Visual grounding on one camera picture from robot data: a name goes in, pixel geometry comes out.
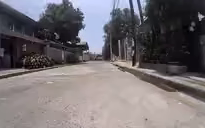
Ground grey boundary wall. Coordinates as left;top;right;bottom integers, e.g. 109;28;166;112
44;41;90;65

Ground vehicle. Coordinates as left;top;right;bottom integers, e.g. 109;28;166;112
95;54;104;61

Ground flowering bush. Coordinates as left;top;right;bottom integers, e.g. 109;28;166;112
20;53;55;70

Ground row of trees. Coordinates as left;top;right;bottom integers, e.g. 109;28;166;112
101;7;141;61

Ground dark two-storey building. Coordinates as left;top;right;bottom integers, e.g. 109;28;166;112
0;0;48;70

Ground dark trees behind wall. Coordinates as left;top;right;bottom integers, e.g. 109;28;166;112
138;0;205;65

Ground concrete sidewalk with kerb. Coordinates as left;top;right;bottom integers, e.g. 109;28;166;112
0;64;63;81

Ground dark leaning pole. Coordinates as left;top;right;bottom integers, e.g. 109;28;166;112
128;0;138;67

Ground large dark tree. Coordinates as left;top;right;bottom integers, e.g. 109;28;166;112
36;0;86;44

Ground pale pole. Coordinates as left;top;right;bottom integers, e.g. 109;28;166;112
117;39;122;61

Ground raised concrete sidewalk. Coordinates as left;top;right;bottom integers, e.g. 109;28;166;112
112;60;205;104

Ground grey concrete road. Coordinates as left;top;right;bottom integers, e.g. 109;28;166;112
0;60;205;128

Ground low concrete planter wall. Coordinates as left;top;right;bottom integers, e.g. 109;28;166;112
138;61;188;76

